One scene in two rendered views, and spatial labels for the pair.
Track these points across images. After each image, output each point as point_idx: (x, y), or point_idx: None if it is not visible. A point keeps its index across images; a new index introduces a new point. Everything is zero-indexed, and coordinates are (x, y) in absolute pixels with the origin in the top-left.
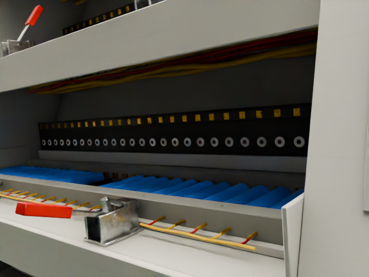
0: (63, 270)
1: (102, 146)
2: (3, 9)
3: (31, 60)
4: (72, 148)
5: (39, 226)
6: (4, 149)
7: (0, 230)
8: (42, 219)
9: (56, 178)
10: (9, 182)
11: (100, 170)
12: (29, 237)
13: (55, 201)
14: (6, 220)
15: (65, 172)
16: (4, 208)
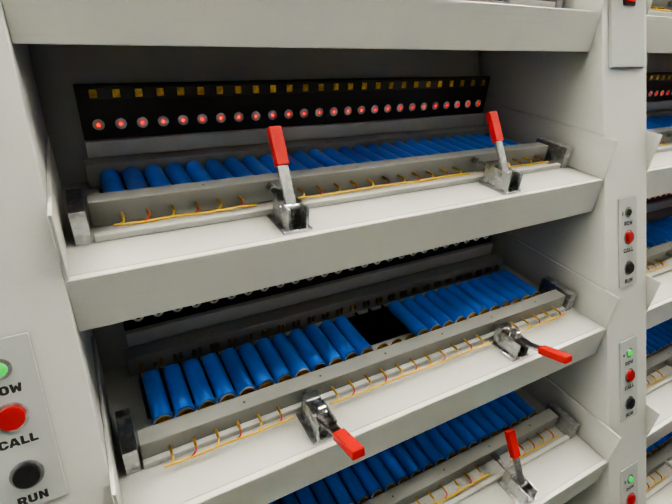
0: (500, 387)
1: (288, 286)
2: (20, 67)
3: (376, 236)
4: (223, 304)
5: (465, 379)
6: (98, 367)
7: (429, 410)
8: (446, 377)
9: (346, 346)
10: (326, 383)
11: (315, 313)
12: (471, 390)
13: (430, 360)
14: (432, 398)
15: (305, 337)
16: (379, 401)
